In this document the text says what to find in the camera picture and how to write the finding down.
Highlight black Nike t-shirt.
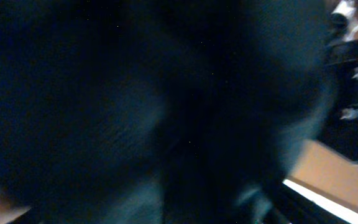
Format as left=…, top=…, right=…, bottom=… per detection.
left=0, top=0, right=336, bottom=223

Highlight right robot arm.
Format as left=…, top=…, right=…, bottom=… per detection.
left=318, top=0, right=358, bottom=166

